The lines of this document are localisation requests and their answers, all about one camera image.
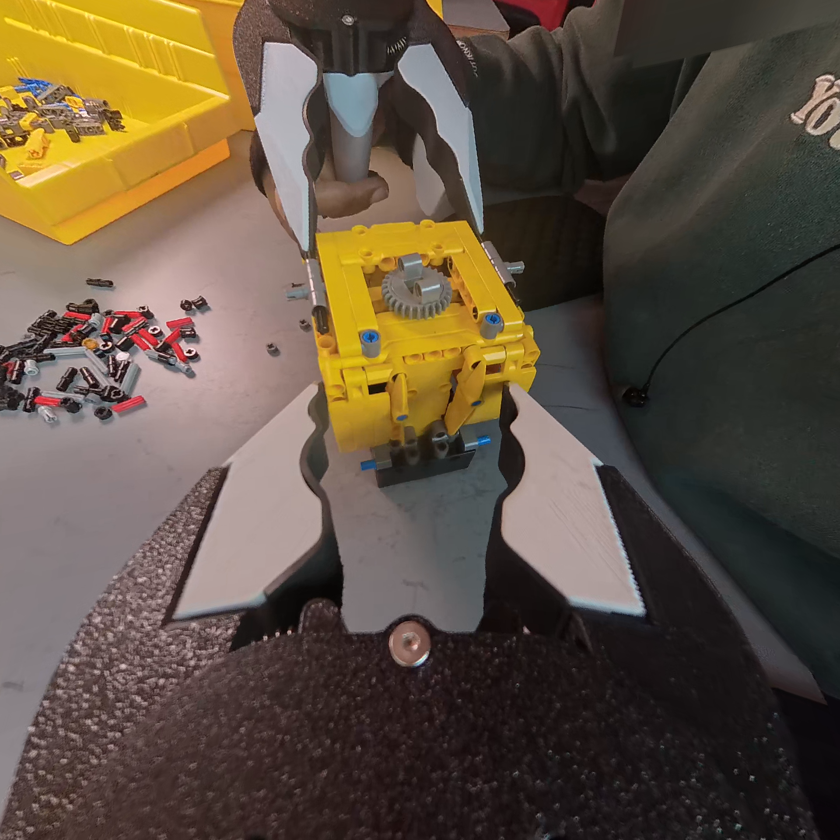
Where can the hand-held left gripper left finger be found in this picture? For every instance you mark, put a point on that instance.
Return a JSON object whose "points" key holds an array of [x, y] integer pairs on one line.
{"points": [[256, 525]]}

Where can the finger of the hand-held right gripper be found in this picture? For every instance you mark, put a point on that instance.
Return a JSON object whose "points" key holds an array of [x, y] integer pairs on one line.
{"points": [[453, 125], [282, 118]]}

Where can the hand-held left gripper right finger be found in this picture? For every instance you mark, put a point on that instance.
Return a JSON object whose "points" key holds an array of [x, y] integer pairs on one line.
{"points": [[570, 525]]}

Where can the yellow lego model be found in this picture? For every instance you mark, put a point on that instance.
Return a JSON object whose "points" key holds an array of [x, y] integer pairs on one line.
{"points": [[367, 408]]}

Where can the person's right forearm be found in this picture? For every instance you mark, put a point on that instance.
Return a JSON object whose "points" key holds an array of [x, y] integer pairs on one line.
{"points": [[557, 99]]}

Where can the short black lego connector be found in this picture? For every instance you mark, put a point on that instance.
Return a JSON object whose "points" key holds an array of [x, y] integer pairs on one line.
{"points": [[195, 304]]}

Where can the heap of grey lego parts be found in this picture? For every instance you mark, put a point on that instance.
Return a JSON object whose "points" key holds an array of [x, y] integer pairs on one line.
{"points": [[59, 112]]}

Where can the pile of black red lego pins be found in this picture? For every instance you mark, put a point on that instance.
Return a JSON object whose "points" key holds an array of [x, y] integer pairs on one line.
{"points": [[132, 322]]}

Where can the single black lego pin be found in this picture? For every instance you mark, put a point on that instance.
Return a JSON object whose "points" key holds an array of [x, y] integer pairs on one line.
{"points": [[100, 284]]}

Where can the person's right hand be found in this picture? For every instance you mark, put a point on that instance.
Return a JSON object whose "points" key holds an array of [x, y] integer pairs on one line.
{"points": [[355, 198]]}

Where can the large yellow plastic bin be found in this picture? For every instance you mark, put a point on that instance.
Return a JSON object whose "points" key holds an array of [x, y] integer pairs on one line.
{"points": [[165, 151]]}

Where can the red plastic container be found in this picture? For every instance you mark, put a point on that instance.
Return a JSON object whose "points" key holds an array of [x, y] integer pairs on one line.
{"points": [[545, 5]]}

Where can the person's green sweater torso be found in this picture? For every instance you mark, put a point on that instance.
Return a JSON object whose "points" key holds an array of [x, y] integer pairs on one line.
{"points": [[722, 328]]}

